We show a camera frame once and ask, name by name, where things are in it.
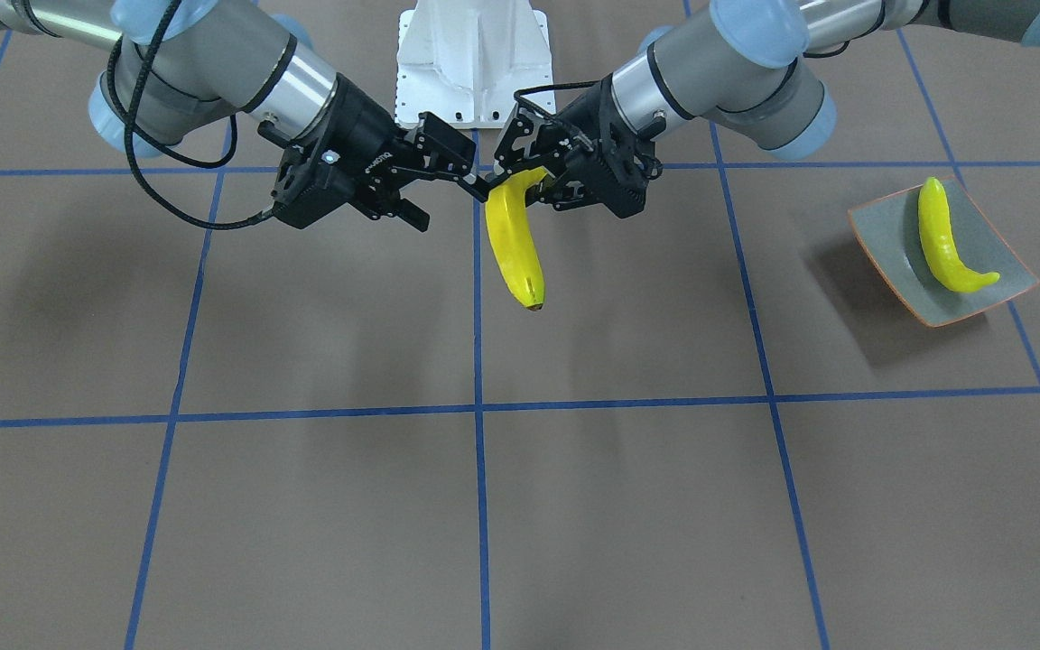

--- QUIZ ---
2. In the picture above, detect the yellow banana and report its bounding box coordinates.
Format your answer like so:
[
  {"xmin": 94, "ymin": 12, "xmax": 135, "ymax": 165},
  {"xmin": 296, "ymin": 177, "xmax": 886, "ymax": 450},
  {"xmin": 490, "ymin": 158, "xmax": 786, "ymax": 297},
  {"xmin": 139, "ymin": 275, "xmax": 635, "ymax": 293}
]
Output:
[
  {"xmin": 486, "ymin": 166, "xmax": 546, "ymax": 311},
  {"xmin": 917, "ymin": 177, "xmax": 1000, "ymax": 293}
]

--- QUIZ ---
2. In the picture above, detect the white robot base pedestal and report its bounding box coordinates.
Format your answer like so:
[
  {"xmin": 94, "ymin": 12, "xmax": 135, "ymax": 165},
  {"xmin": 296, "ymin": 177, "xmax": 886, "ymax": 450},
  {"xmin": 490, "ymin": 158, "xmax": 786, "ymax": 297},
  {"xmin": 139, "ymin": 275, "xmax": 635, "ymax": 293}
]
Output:
[{"xmin": 394, "ymin": 1, "xmax": 553, "ymax": 129}]

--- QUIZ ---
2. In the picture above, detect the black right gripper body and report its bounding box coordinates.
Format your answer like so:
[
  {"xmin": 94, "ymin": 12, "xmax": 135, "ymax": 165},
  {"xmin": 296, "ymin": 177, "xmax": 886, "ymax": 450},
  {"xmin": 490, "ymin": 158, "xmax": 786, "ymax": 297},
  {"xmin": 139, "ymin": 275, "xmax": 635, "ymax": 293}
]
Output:
[{"xmin": 257, "ymin": 75, "xmax": 410, "ymax": 229}]

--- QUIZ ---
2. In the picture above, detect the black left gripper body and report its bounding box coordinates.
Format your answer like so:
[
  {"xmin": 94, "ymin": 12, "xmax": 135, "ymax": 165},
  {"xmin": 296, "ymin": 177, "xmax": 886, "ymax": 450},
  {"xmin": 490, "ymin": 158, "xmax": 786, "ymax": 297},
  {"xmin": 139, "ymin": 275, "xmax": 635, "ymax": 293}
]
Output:
[{"xmin": 561, "ymin": 77, "xmax": 664, "ymax": 218}]

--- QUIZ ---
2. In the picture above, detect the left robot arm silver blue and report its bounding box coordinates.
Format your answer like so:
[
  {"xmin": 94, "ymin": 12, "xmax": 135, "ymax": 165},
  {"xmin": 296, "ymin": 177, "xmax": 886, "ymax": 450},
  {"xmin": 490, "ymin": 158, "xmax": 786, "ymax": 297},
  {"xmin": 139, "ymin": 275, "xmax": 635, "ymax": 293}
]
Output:
[{"xmin": 488, "ymin": 1, "xmax": 1040, "ymax": 218}]

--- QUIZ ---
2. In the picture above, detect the grey square plate orange rim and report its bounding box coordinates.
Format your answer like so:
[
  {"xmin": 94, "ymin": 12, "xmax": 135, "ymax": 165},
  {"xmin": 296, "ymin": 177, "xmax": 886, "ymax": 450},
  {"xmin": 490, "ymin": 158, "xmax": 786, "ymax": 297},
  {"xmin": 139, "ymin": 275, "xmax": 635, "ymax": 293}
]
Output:
[{"xmin": 849, "ymin": 177, "xmax": 1039, "ymax": 328}]

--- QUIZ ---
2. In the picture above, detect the brown paper table cover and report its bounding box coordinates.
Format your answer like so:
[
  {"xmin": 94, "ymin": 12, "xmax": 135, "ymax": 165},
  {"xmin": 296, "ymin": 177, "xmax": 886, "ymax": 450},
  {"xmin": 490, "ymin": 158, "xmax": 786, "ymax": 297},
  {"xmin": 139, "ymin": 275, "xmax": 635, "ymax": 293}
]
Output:
[{"xmin": 0, "ymin": 26, "xmax": 1040, "ymax": 649}]

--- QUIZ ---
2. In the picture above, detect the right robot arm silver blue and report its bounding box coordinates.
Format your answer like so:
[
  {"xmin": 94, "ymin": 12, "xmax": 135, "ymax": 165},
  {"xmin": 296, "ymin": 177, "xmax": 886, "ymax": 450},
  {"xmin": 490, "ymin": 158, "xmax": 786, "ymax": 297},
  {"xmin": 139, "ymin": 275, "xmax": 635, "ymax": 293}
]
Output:
[{"xmin": 0, "ymin": 1, "xmax": 488, "ymax": 231}]

